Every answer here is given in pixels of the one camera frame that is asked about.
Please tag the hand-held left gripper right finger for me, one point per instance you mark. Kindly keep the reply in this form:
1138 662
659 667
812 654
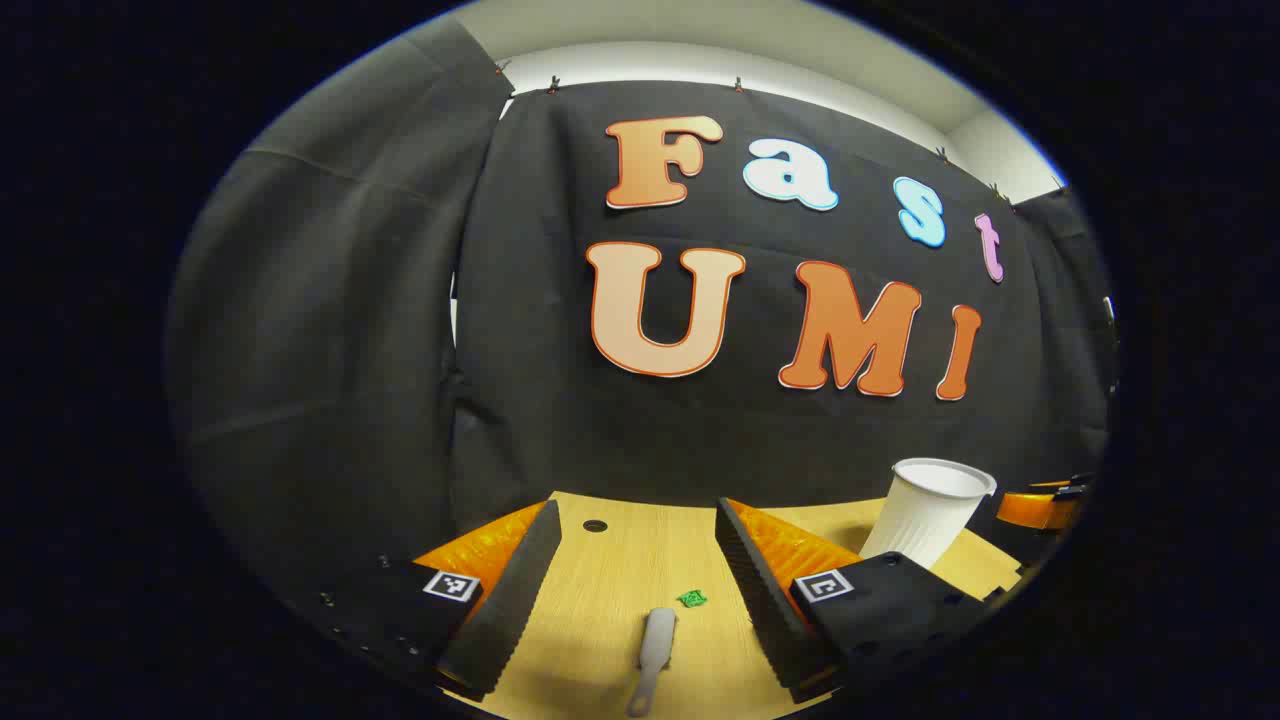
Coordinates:
765 600

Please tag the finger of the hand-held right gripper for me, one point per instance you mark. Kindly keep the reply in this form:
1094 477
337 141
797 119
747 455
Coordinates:
1035 510

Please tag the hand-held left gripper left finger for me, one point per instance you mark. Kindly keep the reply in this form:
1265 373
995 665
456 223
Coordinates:
510 600

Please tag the green paper trash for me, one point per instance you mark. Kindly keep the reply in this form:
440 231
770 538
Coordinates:
692 599

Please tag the white ribbed garbage bin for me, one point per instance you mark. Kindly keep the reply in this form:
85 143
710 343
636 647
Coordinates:
925 515

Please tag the small grey broom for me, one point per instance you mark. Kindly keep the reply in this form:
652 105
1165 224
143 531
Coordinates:
655 645

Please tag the wooden desktop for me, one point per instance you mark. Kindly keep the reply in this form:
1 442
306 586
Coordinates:
620 570

